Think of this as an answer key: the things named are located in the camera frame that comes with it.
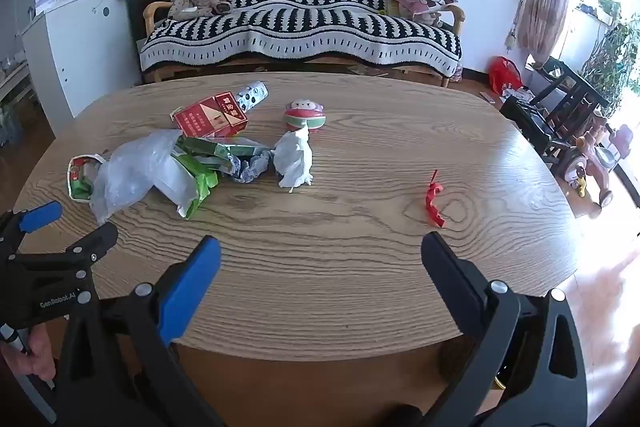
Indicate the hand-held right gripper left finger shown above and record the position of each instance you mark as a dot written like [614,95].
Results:
[192,289]

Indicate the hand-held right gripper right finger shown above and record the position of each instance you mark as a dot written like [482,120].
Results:
[447,279]

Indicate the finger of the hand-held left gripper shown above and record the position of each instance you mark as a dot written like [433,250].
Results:
[40,216]
[97,241]

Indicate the small red green packet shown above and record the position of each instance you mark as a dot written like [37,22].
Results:
[79,179]

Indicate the clear plastic bag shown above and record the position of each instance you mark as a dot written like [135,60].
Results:
[132,172]

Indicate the red plastic strip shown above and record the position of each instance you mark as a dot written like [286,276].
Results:
[433,203]

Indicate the green snack bag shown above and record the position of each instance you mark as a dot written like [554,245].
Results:
[200,179]

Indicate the foil wrapper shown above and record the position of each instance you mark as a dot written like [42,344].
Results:
[252,168]

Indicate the green paper carton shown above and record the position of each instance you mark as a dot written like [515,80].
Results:
[227,150]

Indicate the white tissue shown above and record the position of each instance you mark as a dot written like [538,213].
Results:
[295,157]

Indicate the red cigarette carton box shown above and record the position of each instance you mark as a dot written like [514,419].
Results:
[212,118]

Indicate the silver-blue foil packet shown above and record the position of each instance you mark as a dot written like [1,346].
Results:
[252,97]

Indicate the person's left hand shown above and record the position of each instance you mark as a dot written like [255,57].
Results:
[32,354]

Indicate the white cabinet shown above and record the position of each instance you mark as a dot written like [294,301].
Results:
[75,52]

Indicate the pink ride-on toy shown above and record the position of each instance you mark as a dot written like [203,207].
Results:
[592,157]

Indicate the black chair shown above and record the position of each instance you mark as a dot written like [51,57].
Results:
[560,107]

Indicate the watermelon plush toy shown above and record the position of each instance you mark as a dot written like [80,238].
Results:
[305,115]

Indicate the red plastic bag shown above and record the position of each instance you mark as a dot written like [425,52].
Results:
[505,74]

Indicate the wooden sofa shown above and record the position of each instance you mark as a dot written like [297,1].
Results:
[155,9]

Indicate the pink printed cushion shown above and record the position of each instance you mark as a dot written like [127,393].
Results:
[420,2]

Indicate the green potted plants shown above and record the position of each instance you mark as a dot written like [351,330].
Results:
[612,52]

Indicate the sofa with striped blanket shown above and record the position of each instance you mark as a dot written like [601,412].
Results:
[300,24]

